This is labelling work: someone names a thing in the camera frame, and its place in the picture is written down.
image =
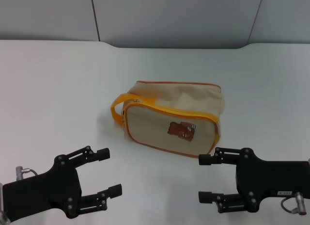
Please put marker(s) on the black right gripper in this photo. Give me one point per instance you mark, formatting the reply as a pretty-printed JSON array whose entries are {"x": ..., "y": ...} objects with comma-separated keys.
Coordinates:
[{"x": 271, "y": 179}]

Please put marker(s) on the beige food bag orange trim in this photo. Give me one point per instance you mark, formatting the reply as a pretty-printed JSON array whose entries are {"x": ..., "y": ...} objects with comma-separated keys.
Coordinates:
[{"x": 155, "y": 120}]

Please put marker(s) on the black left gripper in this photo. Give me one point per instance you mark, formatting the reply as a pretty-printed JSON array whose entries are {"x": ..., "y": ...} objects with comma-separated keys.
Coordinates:
[{"x": 46, "y": 191}]

